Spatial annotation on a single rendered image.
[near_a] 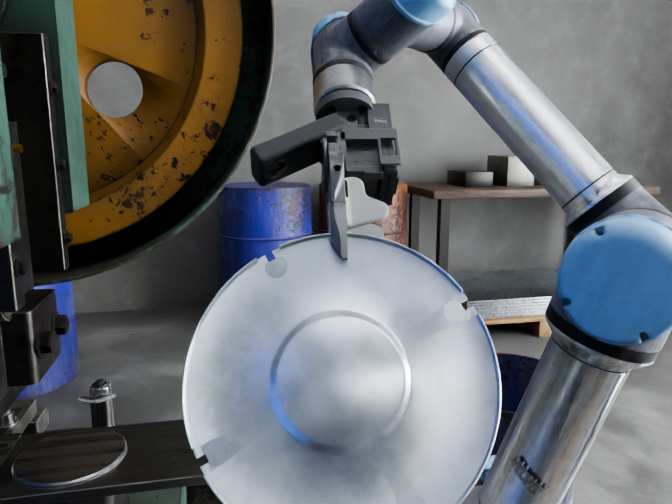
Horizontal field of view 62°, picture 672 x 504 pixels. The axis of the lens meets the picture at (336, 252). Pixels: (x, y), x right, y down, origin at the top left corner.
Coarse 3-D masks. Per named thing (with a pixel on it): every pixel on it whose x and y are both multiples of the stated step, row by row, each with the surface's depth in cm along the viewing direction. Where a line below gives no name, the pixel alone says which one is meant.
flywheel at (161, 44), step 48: (96, 0) 91; (144, 0) 92; (192, 0) 93; (96, 48) 92; (144, 48) 93; (192, 48) 95; (240, 48) 93; (144, 96) 95; (192, 96) 94; (96, 144) 95; (144, 144) 96; (192, 144) 94; (96, 192) 95; (144, 192) 94
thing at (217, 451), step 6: (210, 444) 50; (216, 444) 50; (222, 444) 50; (204, 450) 50; (210, 450) 50; (216, 450) 50; (222, 450) 50; (228, 450) 50; (210, 456) 50; (216, 456) 50; (222, 456) 50; (210, 462) 50; (216, 462) 50; (222, 462) 50
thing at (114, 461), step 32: (32, 448) 68; (64, 448) 68; (96, 448) 68; (128, 448) 69; (160, 448) 69; (0, 480) 62; (32, 480) 61; (64, 480) 61; (96, 480) 62; (128, 480) 62; (160, 480) 62; (192, 480) 63
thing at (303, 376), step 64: (320, 256) 56; (384, 256) 56; (256, 320) 54; (320, 320) 53; (384, 320) 54; (192, 384) 52; (256, 384) 52; (320, 384) 51; (384, 384) 51; (448, 384) 51; (192, 448) 50; (256, 448) 50; (320, 448) 49; (384, 448) 50; (448, 448) 49
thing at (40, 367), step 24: (24, 216) 66; (24, 240) 66; (24, 288) 65; (24, 312) 58; (48, 312) 64; (0, 336) 58; (24, 336) 58; (48, 336) 60; (0, 360) 58; (24, 360) 59; (48, 360) 63; (0, 384) 57; (24, 384) 59
